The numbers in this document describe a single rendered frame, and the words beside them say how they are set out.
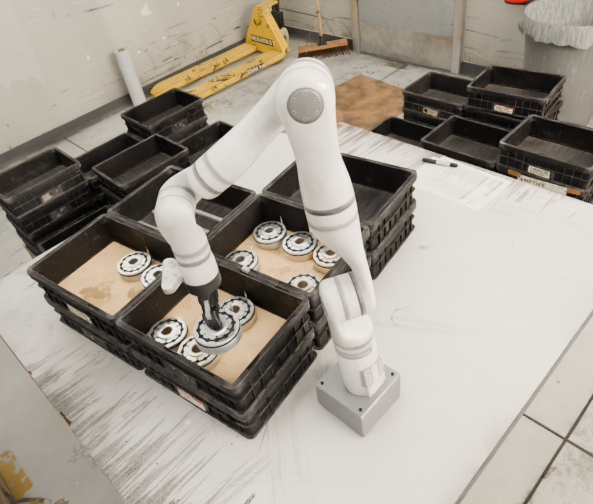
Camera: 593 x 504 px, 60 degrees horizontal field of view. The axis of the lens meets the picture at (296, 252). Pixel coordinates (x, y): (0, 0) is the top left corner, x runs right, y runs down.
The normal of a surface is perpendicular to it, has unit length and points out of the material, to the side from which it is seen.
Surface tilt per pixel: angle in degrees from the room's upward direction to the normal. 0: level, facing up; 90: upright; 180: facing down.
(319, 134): 87
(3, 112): 90
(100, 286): 0
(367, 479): 0
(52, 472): 0
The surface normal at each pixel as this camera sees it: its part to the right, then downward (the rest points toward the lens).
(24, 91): 0.71, 0.40
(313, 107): 0.10, 0.59
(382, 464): -0.14, -0.74
